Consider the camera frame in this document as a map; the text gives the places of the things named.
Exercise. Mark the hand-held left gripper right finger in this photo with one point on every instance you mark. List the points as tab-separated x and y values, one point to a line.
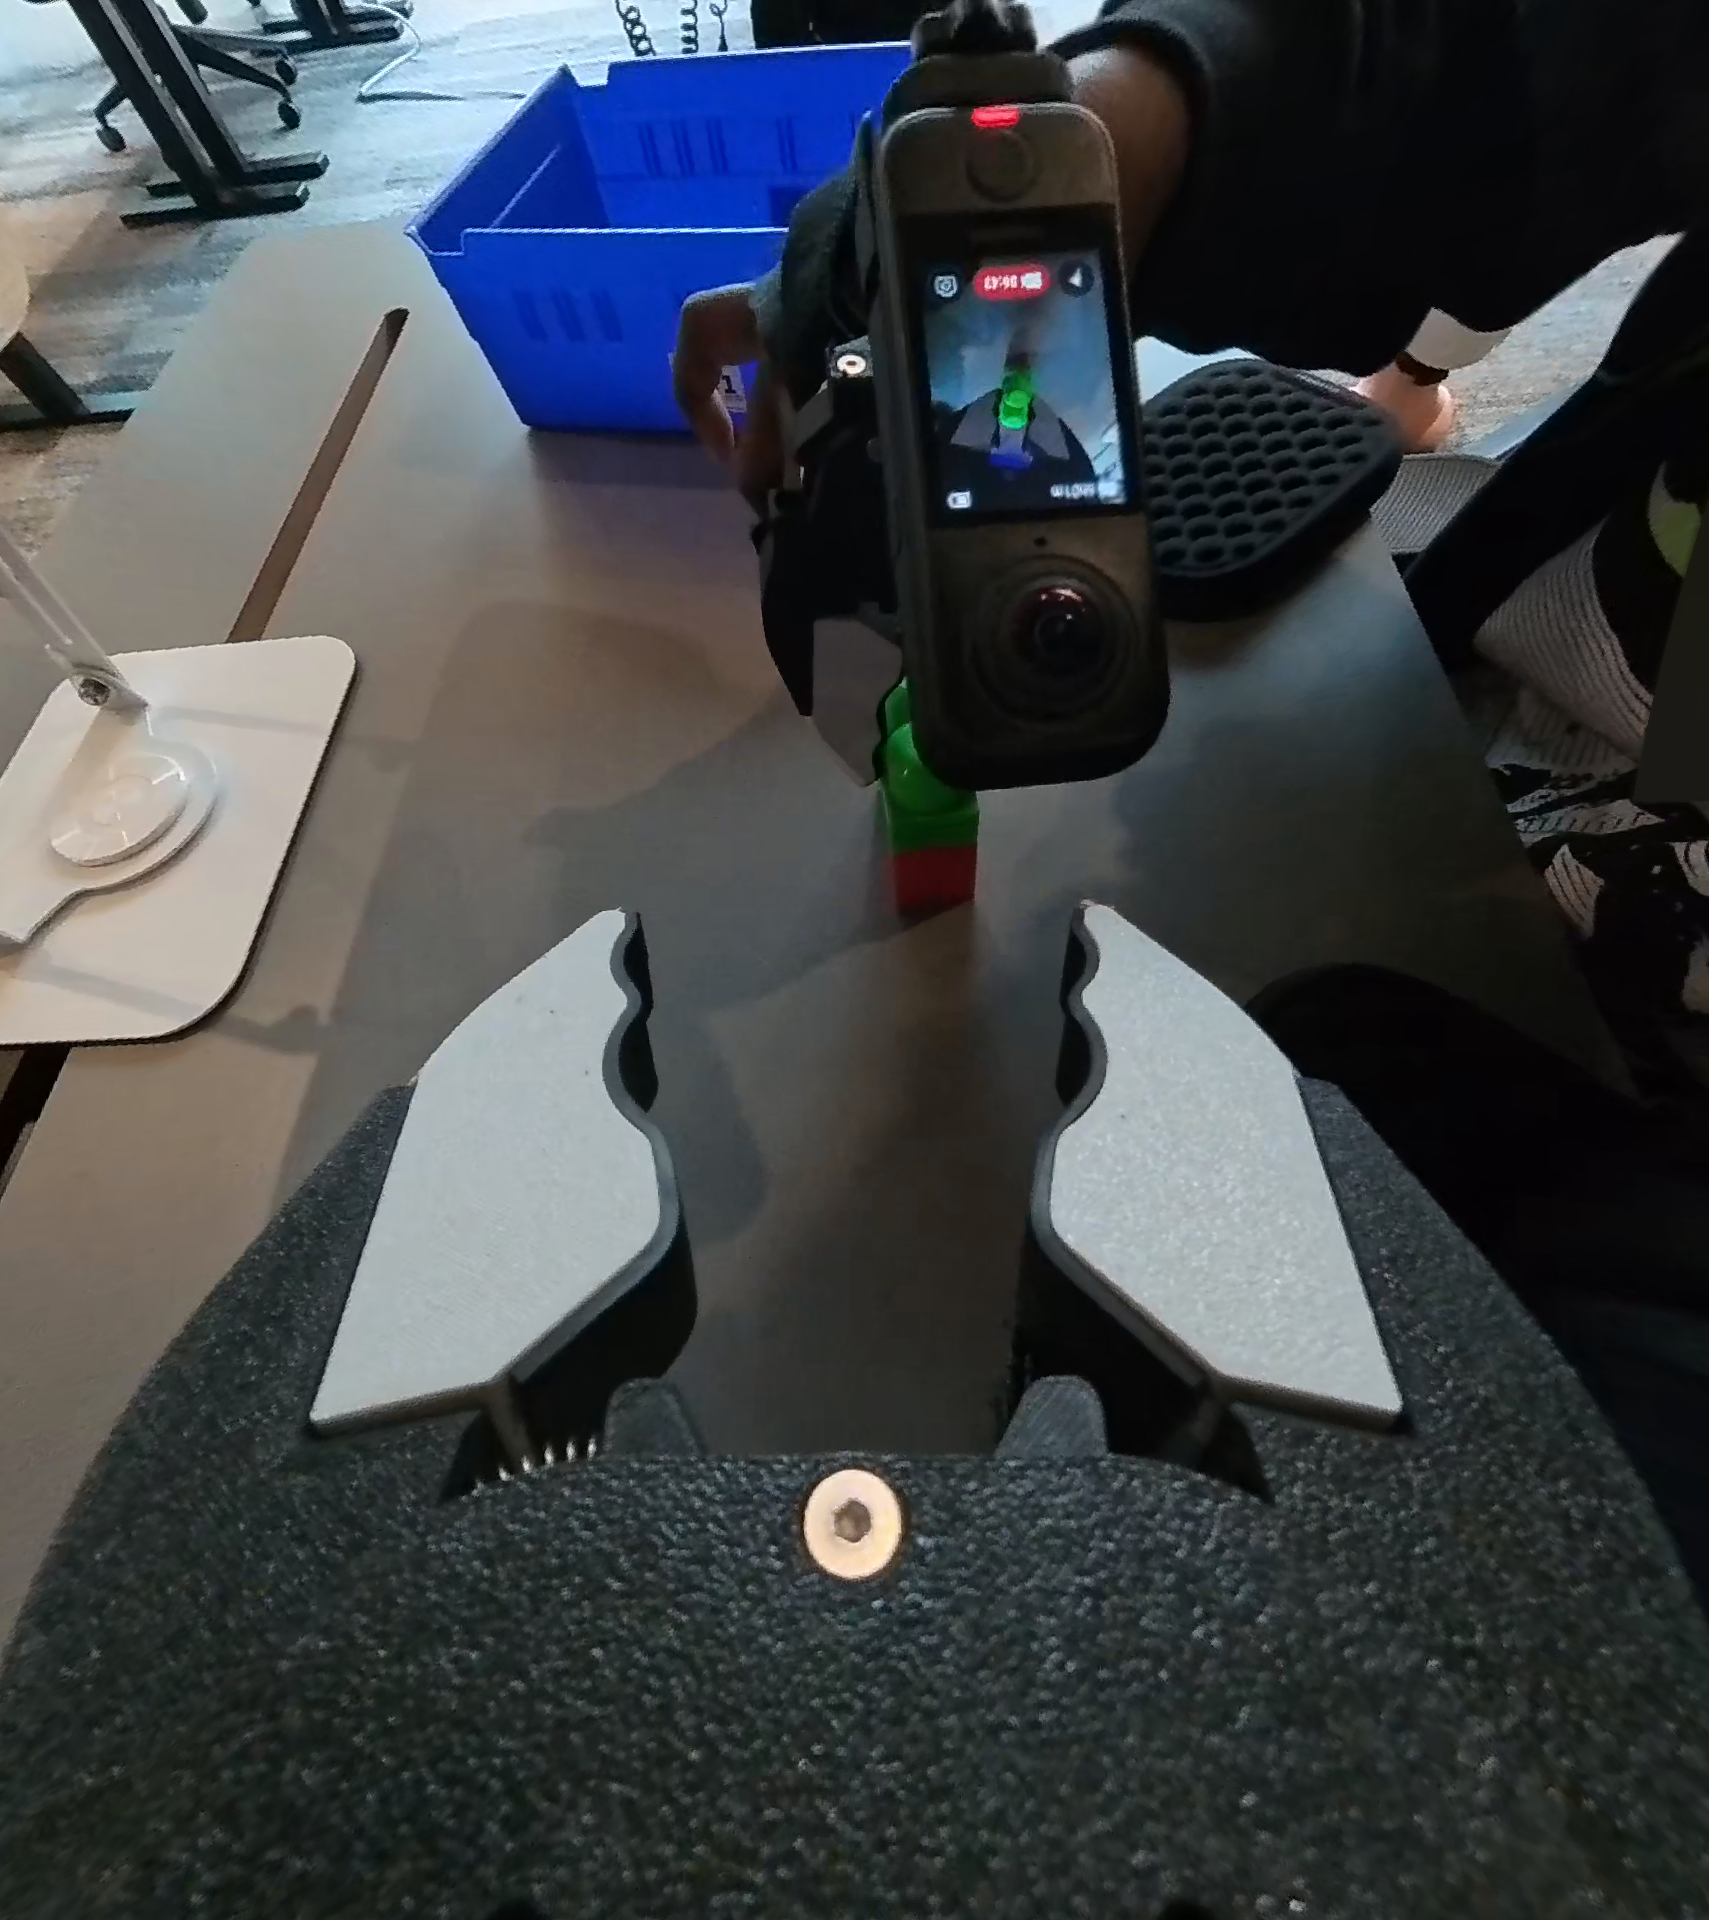
1216	1199

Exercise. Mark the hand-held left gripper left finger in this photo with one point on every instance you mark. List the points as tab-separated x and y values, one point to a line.
497	1199

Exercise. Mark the green two-stud mega block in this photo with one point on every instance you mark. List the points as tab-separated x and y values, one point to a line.
924	798

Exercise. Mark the red single-stud mega block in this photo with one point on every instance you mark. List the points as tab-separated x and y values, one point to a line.
937	880

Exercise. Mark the blue plastic storage bin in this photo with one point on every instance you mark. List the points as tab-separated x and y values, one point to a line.
596	267

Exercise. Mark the black honeycomb rubber pad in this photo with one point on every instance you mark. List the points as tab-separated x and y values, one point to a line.
1258	481

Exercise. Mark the person's patterned garment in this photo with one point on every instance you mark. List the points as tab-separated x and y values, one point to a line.
1577	662

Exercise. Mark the black desk leg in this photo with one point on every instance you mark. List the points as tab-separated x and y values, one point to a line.
177	117

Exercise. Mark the black office chair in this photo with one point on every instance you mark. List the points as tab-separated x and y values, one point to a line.
197	63

